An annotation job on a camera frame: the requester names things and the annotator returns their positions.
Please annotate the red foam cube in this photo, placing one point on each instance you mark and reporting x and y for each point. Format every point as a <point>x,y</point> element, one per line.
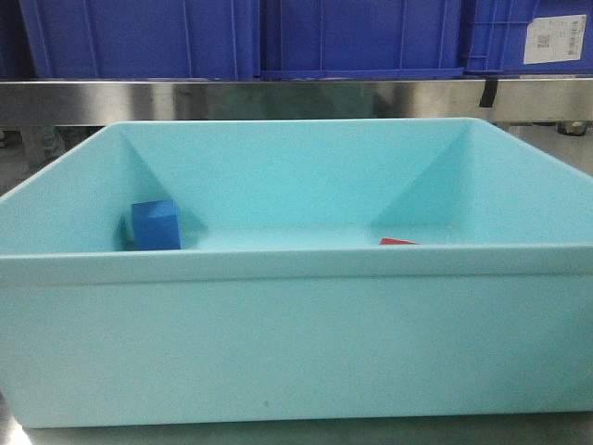
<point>390,241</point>

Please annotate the blue foam cube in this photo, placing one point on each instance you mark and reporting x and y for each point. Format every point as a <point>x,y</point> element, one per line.
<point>156,225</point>

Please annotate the middle blue crate on shelf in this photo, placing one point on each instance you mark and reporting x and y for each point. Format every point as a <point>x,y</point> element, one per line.
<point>360,39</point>

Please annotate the blue crate on shelf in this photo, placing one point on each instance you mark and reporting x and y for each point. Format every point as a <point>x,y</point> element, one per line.
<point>360,39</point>
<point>89,40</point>

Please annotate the left blue crate on shelf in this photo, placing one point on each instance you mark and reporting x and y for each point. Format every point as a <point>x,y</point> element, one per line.
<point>89,40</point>

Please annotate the light blue plastic tub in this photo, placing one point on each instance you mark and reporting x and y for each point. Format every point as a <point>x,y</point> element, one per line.
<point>281,303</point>

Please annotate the black tape strip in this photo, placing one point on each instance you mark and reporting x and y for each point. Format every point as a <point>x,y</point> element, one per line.
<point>489,93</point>

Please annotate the right blue crate with label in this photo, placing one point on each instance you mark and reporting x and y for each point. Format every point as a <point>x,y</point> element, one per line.
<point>492,36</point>

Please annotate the white barcode label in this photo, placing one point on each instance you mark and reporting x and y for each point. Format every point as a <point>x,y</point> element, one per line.
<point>555,39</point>

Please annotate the stainless steel shelf rail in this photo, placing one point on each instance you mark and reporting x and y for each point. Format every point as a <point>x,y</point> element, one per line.
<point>99,103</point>

